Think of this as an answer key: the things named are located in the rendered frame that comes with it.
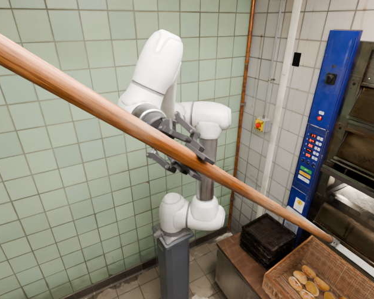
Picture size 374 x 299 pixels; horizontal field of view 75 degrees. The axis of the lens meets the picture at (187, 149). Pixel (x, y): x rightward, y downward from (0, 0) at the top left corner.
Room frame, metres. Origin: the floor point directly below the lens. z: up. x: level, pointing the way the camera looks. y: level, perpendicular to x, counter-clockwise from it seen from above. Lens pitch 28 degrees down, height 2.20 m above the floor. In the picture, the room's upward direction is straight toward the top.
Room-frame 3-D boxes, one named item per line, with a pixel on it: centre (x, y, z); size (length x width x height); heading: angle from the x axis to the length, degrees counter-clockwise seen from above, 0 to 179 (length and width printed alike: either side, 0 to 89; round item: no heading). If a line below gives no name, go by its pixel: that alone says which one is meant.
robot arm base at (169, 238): (1.14, 0.11, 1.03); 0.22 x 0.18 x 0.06; 123
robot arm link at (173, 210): (1.15, 0.08, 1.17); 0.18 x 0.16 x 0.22; 79
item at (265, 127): (1.82, -0.60, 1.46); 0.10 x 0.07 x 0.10; 29
